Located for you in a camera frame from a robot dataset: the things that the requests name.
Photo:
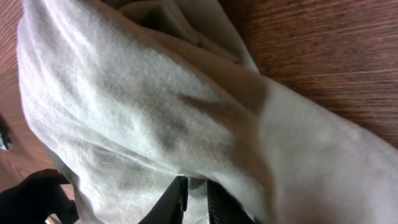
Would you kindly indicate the beige t-shirt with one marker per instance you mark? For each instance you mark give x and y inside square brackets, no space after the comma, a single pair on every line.
[125,96]

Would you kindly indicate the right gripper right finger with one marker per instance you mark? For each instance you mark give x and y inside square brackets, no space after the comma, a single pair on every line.
[223,208]

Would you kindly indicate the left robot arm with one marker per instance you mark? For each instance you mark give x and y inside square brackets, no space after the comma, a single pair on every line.
[36,198]

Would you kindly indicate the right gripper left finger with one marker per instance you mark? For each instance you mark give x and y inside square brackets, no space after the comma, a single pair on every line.
[171,206]

